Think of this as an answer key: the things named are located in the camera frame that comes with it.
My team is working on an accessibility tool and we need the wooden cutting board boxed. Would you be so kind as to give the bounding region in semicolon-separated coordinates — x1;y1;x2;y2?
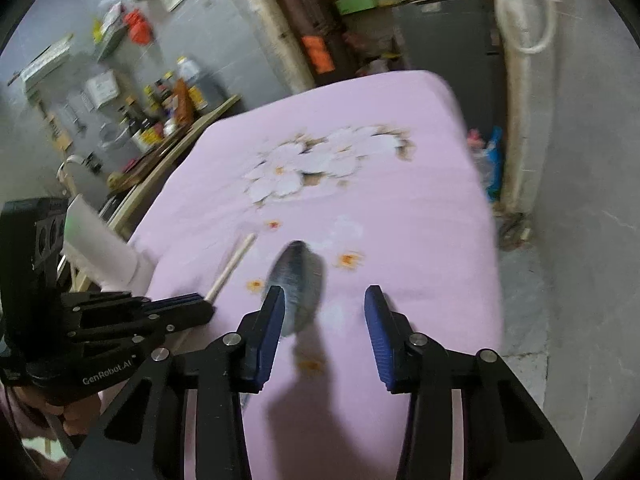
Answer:
107;127;189;196

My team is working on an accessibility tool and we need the pink floral table cloth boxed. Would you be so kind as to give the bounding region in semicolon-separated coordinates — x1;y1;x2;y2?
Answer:
130;70;503;479

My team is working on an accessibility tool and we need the green plastic container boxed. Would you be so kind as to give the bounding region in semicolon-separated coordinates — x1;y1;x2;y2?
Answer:
335;0;378;15

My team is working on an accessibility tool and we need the wall spice rack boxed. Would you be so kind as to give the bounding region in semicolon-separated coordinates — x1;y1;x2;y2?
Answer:
94;1;127;62

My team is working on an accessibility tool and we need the white plastic utensil caddy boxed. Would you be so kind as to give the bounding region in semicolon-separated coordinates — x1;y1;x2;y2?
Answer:
62;195;150;295

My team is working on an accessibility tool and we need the chrome sink faucet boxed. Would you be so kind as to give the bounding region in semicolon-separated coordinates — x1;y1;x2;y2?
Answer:
56;155;87;197

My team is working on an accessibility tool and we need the red plastic bag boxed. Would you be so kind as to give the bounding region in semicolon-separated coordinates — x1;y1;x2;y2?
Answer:
124;9;153;46

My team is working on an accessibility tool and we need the wooden chopstick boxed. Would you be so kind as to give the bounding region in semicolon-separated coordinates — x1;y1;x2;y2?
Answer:
205;233;257;304

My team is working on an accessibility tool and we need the large oil jug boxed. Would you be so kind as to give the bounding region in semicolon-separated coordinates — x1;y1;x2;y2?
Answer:
177;56;209;115

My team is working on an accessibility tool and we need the large steel spoon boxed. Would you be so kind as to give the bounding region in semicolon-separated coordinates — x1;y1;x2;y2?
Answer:
240;239;327;406

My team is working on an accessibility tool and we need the grey refrigerator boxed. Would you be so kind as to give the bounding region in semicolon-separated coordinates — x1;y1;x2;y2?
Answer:
393;0;506;140

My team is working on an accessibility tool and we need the dark soy sauce bottle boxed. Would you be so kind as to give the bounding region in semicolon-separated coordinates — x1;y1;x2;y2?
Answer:
122;98;153;154

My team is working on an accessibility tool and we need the orange snack packet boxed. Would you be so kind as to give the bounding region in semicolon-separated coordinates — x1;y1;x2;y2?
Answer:
174;78;195;128

